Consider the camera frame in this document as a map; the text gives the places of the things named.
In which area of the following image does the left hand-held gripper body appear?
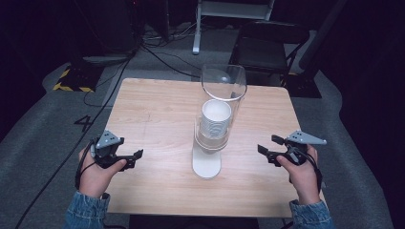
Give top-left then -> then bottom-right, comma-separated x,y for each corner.
90,129 -> 126,170

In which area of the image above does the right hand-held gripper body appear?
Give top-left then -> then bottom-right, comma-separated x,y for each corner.
284,129 -> 328,167

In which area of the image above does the person's left hand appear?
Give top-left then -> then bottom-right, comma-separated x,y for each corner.
77,144 -> 128,199

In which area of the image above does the person's right hand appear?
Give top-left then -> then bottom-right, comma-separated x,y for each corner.
275,144 -> 323,206

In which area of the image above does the black stand with base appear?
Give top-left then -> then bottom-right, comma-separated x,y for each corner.
284,0 -> 349,99

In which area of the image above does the stack of white paper cups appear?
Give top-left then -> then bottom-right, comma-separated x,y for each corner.
199,98 -> 233,138

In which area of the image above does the clear cup dispenser white base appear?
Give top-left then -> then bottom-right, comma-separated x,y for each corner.
191,63 -> 248,180

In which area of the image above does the long black floor cable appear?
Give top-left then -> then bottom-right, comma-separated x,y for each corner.
13,47 -> 139,229

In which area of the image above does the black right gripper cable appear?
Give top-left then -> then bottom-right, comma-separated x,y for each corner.
299,146 -> 324,194

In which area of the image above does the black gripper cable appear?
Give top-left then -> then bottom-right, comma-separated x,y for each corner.
299,146 -> 324,194
74,136 -> 98,191

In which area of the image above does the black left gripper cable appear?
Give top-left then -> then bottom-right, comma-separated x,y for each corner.
74,136 -> 98,191

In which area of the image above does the black yellow cable ramp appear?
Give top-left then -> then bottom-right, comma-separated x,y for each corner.
52,64 -> 105,94

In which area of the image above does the grey stand base plate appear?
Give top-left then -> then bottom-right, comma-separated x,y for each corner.
83,54 -> 132,66

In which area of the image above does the thin black floor cable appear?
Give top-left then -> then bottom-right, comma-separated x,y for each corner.
139,44 -> 203,79

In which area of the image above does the white desk frame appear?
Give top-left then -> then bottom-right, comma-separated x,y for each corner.
191,0 -> 277,55

